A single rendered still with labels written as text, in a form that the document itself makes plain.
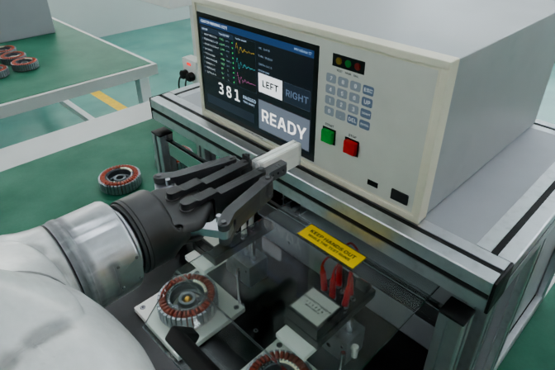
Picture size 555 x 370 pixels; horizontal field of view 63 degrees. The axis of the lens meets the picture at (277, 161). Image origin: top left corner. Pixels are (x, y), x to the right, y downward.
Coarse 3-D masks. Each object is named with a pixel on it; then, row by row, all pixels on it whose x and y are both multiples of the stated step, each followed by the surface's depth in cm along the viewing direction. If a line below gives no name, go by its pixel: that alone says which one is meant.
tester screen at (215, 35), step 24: (216, 24) 69; (216, 48) 72; (240, 48) 67; (264, 48) 64; (288, 48) 60; (216, 72) 74; (240, 72) 69; (264, 72) 65; (288, 72) 62; (312, 72) 59; (216, 96) 77; (264, 96) 67; (240, 120) 74
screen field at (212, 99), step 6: (210, 96) 78; (216, 102) 77; (222, 102) 76; (228, 102) 75; (228, 108) 75; (234, 108) 74; (240, 108) 73; (240, 114) 73; (246, 114) 72; (252, 114) 71; (252, 120) 72
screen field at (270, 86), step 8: (264, 80) 66; (272, 80) 65; (280, 80) 64; (264, 88) 67; (272, 88) 66; (280, 88) 64; (288, 88) 63; (296, 88) 62; (272, 96) 66; (280, 96) 65; (288, 96) 64; (296, 96) 62; (304, 96) 61; (296, 104) 63; (304, 104) 62
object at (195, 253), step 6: (258, 216) 92; (246, 222) 90; (240, 228) 88; (198, 240) 83; (204, 240) 82; (210, 240) 82; (216, 240) 82; (192, 246) 86; (198, 246) 84; (204, 246) 82; (210, 246) 81; (192, 252) 85; (198, 252) 85; (204, 252) 83; (186, 258) 84; (192, 258) 84
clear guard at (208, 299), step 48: (240, 240) 60; (288, 240) 60; (192, 288) 54; (240, 288) 53; (288, 288) 53; (336, 288) 53; (384, 288) 53; (432, 288) 53; (240, 336) 48; (288, 336) 48; (336, 336) 48; (384, 336) 48
